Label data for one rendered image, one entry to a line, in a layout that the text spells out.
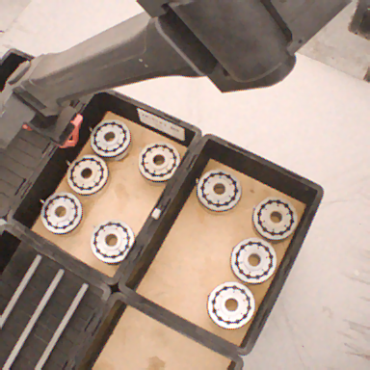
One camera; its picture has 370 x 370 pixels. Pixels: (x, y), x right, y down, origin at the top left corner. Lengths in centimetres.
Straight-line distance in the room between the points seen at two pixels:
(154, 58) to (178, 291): 68
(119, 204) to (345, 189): 62
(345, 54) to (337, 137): 119
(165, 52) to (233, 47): 6
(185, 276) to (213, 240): 10
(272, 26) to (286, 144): 94
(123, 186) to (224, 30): 77
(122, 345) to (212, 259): 28
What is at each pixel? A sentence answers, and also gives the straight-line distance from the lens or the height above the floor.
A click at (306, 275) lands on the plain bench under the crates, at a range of 110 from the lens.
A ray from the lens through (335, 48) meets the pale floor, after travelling 241.
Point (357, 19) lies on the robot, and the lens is 91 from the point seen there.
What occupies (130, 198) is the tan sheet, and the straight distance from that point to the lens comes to 99.
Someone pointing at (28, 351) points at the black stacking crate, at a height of 83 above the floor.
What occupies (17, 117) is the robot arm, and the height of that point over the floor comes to 126.
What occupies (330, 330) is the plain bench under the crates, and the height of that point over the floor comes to 70.
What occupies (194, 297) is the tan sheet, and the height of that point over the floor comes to 83.
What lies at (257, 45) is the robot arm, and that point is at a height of 155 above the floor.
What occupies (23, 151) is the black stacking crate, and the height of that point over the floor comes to 83.
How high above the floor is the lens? 176
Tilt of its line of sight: 70 degrees down
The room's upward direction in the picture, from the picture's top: 5 degrees counter-clockwise
